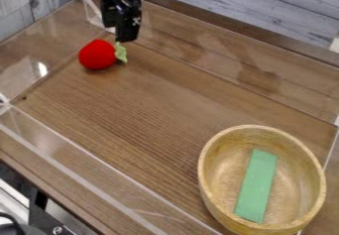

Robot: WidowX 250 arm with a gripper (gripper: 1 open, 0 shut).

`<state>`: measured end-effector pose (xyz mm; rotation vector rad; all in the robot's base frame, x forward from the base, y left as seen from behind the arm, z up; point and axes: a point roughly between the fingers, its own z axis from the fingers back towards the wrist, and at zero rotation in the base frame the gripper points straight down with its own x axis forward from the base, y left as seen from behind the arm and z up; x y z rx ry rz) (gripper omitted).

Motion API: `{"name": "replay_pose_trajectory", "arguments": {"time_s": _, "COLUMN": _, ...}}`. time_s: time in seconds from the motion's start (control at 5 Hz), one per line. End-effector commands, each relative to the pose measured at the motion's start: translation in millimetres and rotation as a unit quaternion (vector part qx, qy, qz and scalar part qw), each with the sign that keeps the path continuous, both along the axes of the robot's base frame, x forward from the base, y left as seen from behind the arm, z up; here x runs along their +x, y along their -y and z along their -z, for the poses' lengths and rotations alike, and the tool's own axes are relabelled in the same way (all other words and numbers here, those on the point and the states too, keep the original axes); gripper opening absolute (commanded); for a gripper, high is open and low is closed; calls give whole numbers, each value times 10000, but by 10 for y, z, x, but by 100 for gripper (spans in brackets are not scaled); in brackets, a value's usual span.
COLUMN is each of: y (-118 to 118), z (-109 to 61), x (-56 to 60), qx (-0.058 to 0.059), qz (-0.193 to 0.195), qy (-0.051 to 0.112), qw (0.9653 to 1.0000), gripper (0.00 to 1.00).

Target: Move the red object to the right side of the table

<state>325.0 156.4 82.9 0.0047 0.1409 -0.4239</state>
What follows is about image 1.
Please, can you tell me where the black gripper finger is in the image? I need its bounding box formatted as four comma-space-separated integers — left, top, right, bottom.
115, 1, 142, 43
100, 0, 116, 28

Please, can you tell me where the clear acrylic front wall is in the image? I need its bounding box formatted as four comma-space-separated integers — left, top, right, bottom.
0, 104, 223, 235

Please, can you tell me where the black cable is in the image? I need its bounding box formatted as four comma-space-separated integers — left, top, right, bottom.
0, 212, 25, 235

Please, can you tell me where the red plush strawberry toy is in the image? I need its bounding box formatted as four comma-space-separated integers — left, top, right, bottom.
79, 39, 127, 70

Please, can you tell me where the clear acrylic corner bracket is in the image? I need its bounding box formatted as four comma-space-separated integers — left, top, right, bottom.
84, 0, 115, 34

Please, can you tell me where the black metal table mount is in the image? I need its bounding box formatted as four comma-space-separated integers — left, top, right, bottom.
28, 190, 78, 235

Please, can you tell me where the wooden bowl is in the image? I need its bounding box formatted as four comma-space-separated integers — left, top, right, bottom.
198, 125, 326, 235

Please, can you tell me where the green rectangular block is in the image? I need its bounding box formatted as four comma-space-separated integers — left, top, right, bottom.
235, 149, 278, 223

